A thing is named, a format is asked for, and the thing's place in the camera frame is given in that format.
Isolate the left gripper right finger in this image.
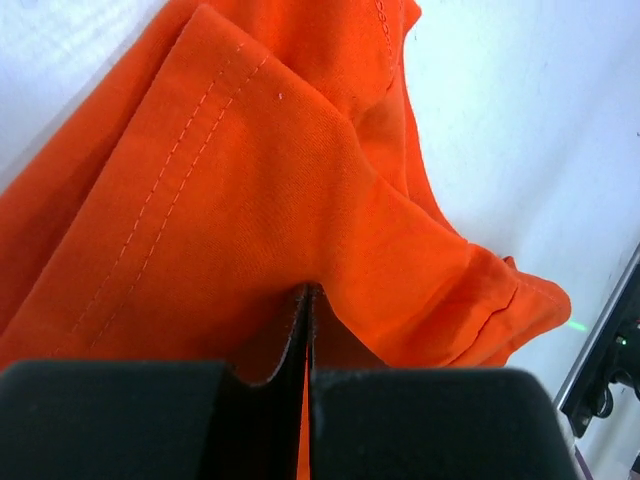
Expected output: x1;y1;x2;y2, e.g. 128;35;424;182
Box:
308;288;577;479

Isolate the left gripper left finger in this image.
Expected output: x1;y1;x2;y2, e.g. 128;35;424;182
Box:
1;287;308;479

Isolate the orange t shirt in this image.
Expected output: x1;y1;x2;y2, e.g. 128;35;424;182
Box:
1;1;571;479

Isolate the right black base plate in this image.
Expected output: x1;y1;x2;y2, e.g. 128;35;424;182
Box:
559;294;640;439

